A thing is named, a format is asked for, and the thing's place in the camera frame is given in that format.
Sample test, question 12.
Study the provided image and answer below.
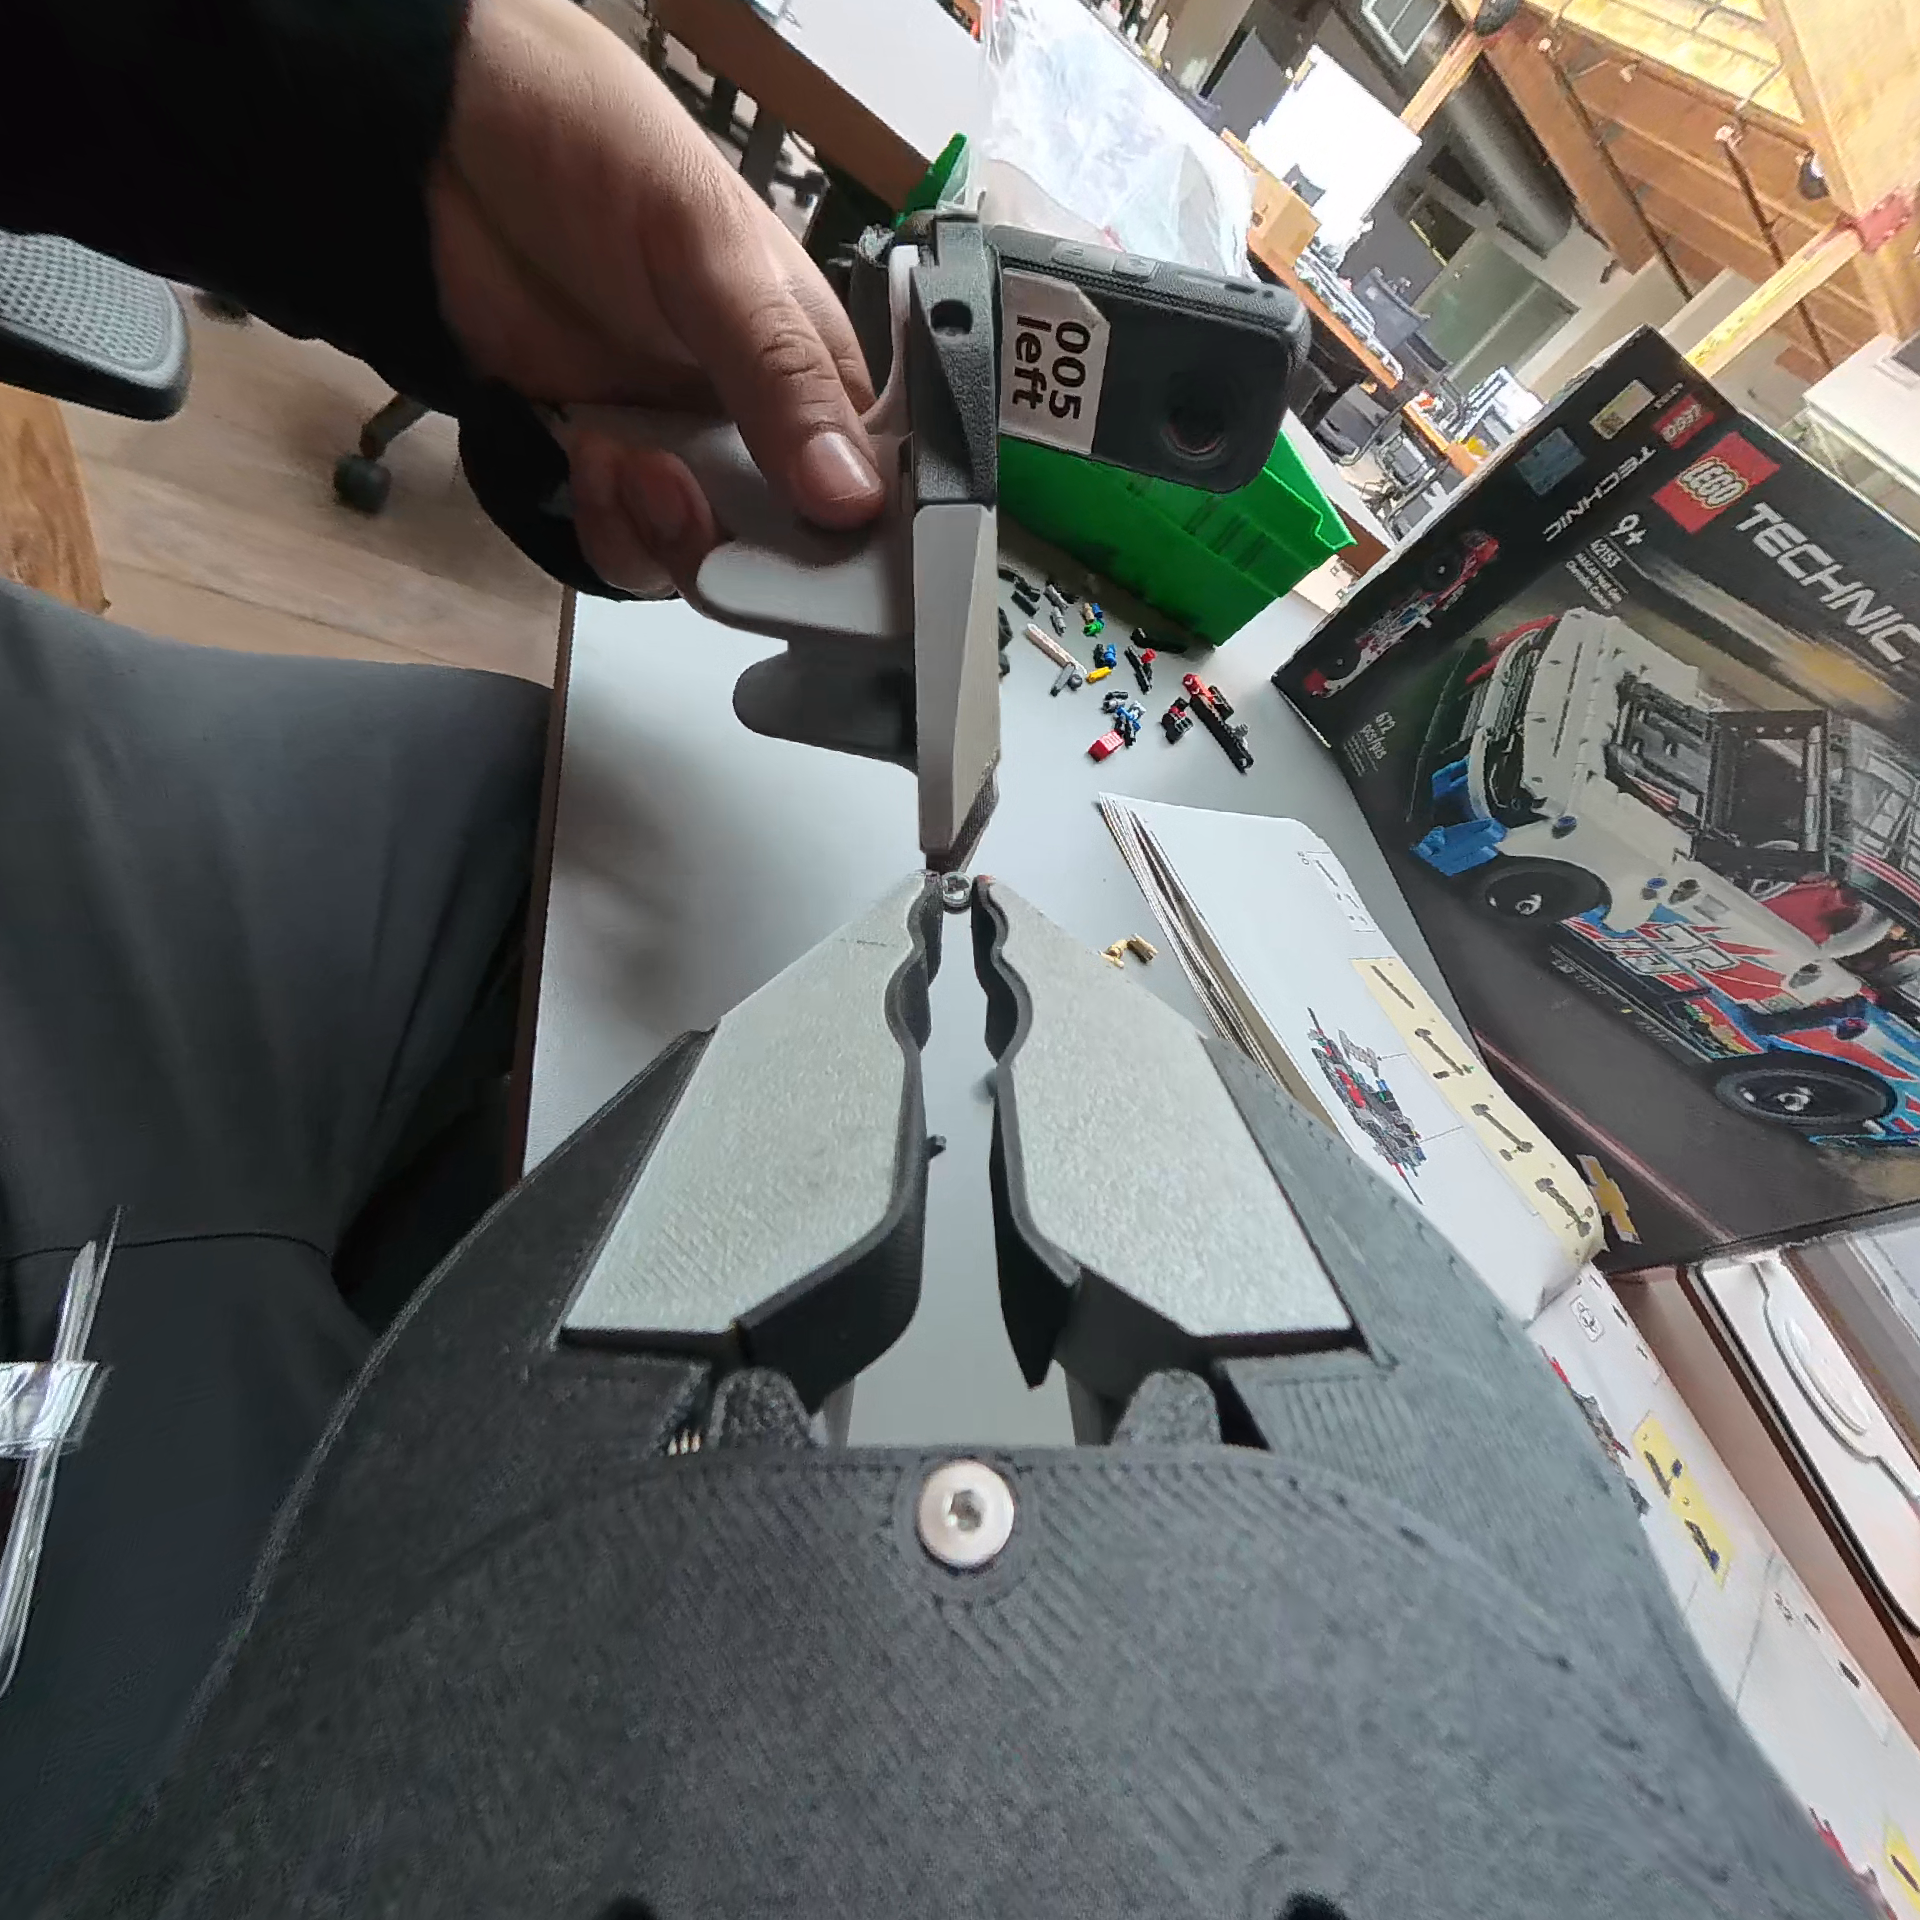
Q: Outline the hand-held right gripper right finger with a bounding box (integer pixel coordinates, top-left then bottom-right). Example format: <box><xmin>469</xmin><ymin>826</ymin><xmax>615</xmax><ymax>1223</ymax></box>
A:
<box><xmin>966</xmin><ymin>875</ymin><xmax>1367</xmax><ymax>1390</ymax></box>

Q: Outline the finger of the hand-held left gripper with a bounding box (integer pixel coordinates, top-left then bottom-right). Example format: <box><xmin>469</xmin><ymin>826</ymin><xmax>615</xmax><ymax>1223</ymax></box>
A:
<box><xmin>910</xmin><ymin>499</ymin><xmax>1008</xmax><ymax>876</ymax></box>

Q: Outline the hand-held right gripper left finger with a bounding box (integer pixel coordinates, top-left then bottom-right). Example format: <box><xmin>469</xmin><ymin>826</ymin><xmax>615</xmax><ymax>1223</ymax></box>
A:
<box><xmin>558</xmin><ymin>870</ymin><xmax>950</xmax><ymax>1413</ymax></box>

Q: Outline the person's left forearm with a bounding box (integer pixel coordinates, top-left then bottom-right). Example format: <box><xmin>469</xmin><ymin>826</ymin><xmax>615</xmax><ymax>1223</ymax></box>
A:
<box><xmin>0</xmin><ymin>0</ymin><xmax>481</xmax><ymax>379</ymax></box>

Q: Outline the pile of small lego pieces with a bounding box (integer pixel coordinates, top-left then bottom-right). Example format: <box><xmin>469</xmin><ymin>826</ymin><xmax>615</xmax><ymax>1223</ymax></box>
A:
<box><xmin>993</xmin><ymin>566</ymin><xmax>1160</xmax><ymax>769</ymax></box>

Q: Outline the red and black lego assembly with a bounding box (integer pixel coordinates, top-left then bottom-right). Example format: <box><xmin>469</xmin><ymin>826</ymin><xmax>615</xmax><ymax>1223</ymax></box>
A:
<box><xmin>1158</xmin><ymin>673</ymin><xmax>1260</xmax><ymax>777</ymax></box>

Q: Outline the lego set box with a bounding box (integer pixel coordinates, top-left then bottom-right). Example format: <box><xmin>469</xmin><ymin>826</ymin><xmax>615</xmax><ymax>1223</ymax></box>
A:
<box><xmin>1272</xmin><ymin>326</ymin><xmax>1920</xmax><ymax>1279</ymax></box>

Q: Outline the person's left hand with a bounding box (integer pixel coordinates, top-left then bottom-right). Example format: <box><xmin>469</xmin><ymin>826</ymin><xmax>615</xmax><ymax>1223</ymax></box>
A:
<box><xmin>425</xmin><ymin>0</ymin><xmax>890</xmax><ymax>600</ymax></box>

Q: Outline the green plastic bin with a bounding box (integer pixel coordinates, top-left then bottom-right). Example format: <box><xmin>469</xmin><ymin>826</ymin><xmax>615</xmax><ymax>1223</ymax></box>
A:
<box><xmin>900</xmin><ymin>133</ymin><xmax>1360</xmax><ymax>651</ymax></box>

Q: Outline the cluttered background desk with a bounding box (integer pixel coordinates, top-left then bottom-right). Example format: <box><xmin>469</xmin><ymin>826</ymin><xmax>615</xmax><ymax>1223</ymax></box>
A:
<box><xmin>1248</xmin><ymin>225</ymin><xmax>1518</xmax><ymax>499</ymax></box>

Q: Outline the large clear plastic bag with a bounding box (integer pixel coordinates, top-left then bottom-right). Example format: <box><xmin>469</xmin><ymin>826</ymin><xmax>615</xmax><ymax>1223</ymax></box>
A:
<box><xmin>974</xmin><ymin>0</ymin><xmax>1260</xmax><ymax>277</ymax></box>

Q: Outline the open instruction booklet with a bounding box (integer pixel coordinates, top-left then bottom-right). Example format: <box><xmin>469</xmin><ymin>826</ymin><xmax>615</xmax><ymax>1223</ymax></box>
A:
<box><xmin>1097</xmin><ymin>793</ymin><xmax>1610</xmax><ymax>1326</ymax></box>

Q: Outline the white panel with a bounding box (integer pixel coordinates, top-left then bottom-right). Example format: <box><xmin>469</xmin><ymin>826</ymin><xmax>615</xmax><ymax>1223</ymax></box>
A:
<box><xmin>1248</xmin><ymin>44</ymin><xmax>1423</xmax><ymax>250</ymax></box>

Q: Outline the white table with wooden edge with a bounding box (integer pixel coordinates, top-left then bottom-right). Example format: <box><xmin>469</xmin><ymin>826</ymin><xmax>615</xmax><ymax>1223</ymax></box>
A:
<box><xmin>643</xmin><ymin>0</ymin><xmax>984</xmax><ymax>212</ymax></box>

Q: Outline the small clear plastic bag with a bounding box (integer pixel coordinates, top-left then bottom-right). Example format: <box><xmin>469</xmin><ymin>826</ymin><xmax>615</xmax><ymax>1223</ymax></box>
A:
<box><xmin>0</xmin><ymin>1206</ymin><xmax>125</xmax><ymax>1698</ymax></box>

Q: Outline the black office chair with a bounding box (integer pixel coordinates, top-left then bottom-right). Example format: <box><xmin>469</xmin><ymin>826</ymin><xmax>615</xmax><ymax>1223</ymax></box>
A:
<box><xmin>0</xmin><ymin>233</ymin><xmax>439</xmax><ymax>520</ymax></box>

